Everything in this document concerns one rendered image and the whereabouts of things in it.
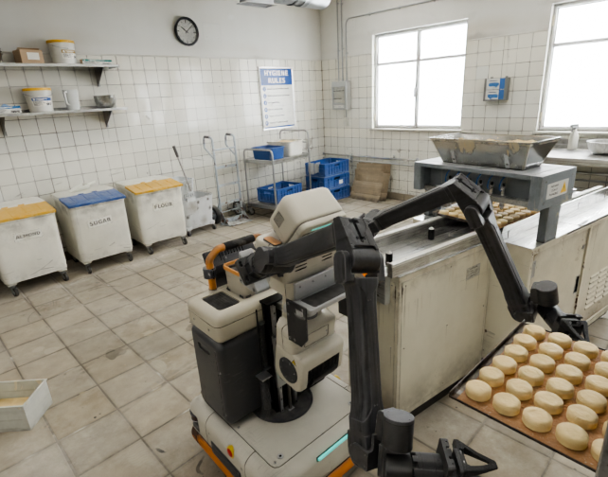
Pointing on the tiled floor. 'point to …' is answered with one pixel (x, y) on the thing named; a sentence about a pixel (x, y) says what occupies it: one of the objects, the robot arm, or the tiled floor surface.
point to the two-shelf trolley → (273, 171)
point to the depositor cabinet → (562, 268)
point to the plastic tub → (16, 404)
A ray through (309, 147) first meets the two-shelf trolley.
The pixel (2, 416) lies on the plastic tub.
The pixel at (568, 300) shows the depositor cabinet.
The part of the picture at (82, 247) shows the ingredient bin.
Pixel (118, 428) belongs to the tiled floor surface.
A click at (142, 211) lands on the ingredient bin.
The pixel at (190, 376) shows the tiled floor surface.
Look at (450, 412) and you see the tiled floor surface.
